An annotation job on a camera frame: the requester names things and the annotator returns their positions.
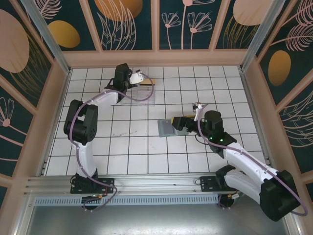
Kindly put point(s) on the green translucent plastic card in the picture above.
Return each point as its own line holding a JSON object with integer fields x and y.
{"x": 166, "y": 128}

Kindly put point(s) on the gold card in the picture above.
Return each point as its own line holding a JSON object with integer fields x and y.
{"x": 148, "y": 82}

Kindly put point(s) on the clear acrylic card stand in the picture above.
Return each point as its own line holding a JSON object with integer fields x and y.
{"x": 144, "y": 91}

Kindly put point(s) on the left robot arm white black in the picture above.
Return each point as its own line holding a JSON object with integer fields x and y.
{"x": 85, "y": 159}

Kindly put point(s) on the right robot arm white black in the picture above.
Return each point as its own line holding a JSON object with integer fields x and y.
{"x": 244, "y": 159}

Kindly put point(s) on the aluminium side rail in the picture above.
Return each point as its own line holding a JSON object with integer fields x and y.
{"x": 55, "y": 122}
{"x": 258, "y": 122}

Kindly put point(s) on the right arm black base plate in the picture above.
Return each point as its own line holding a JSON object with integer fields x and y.
{"x": 206, "y": 183}

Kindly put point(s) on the aluminium frame rail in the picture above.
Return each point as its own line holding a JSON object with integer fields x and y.
{"x": 156, "y": 183}

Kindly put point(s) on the aluminium frame post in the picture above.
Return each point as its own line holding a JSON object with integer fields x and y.
{"x": 48, "y": 36}
{"x": 258, "y": 36}

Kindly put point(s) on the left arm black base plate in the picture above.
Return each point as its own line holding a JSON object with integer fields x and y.
{"x": 107, "y": 183}

